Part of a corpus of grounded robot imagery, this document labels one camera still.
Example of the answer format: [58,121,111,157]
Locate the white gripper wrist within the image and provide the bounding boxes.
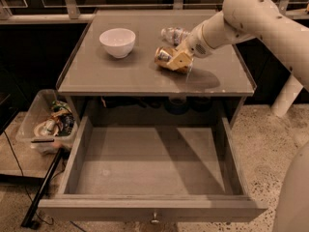
[167,23,213,72]

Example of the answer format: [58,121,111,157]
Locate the crushed orange soda can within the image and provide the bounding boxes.
[154,46,193,74]

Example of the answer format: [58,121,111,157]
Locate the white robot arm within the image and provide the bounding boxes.
[168,0,309,232]

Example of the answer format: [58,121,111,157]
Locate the grey cabinet with counter top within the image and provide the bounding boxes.
[55,9,258,128]

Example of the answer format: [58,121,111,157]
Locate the open grey top drawer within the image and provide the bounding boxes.
[39,118,267,222]

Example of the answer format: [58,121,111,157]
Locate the metal drawer knob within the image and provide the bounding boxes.
[150,212,159,224]

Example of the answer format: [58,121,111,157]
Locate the clear plastic water bottle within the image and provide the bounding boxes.
[161,27,189,46]

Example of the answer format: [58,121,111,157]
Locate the white ceramic bowl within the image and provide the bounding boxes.
[99,28,136,58]

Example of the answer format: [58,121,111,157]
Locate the colourful snack bags in bin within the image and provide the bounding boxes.
[51,101,74,136]

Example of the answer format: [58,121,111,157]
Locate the clear plastic storage bin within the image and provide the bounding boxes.
[16,89,78,155]

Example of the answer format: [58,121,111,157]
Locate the white plate in bin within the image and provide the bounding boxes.
[34,121,59,136]

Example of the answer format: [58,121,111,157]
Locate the black floor stand bar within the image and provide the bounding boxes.
[21,148,64,228]

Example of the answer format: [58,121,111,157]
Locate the metal window railing frame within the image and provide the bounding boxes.
[0,0,309,26]

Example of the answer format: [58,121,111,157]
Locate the black cable on floor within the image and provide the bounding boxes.
[2,130,55,226]

